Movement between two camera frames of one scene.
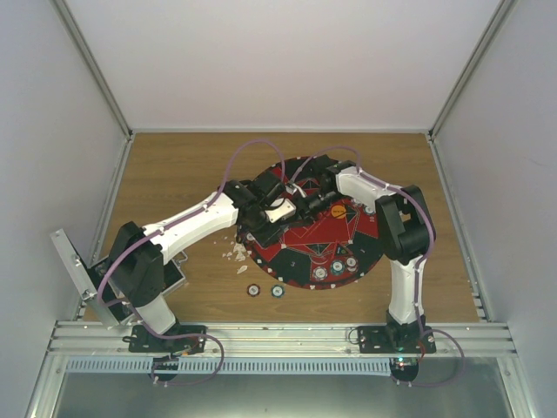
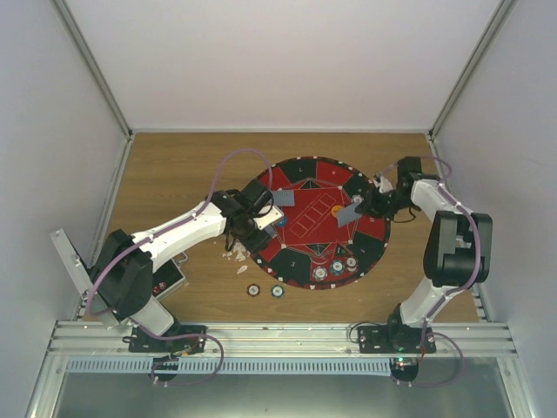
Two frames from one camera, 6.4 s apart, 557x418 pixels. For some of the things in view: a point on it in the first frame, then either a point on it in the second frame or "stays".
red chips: (351, 263) stays
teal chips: (337, 267) stays
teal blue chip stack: (278, 291) stays
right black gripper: (304, 208) → (370, 205)
